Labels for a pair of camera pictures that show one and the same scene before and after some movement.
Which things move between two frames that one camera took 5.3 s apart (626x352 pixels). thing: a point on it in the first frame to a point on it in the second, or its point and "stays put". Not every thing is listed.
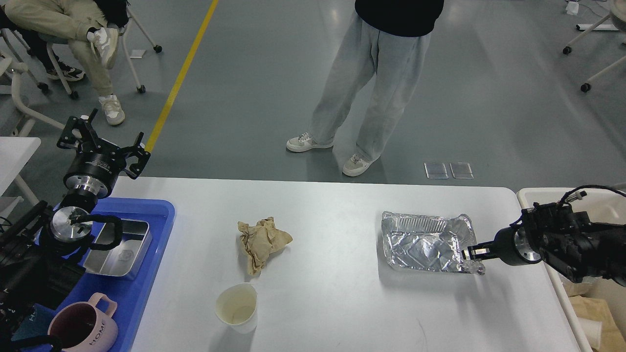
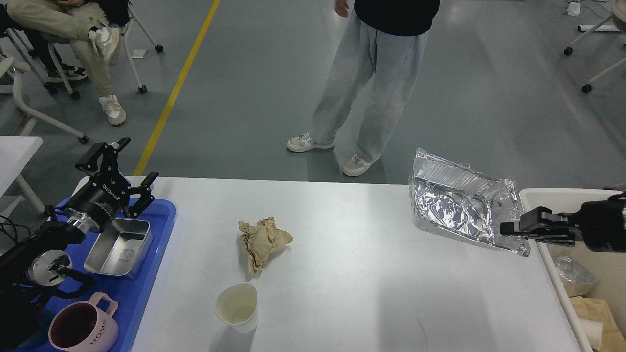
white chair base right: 617,13 stays put
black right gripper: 513,246 to 602,223
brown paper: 259,240 stays put
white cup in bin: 592,331 stays put
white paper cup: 236,307 stays put
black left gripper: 92,171 to 101,196
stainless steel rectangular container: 124,261 stays put
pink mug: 80,326 stays put
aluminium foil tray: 430,242 to 454,199
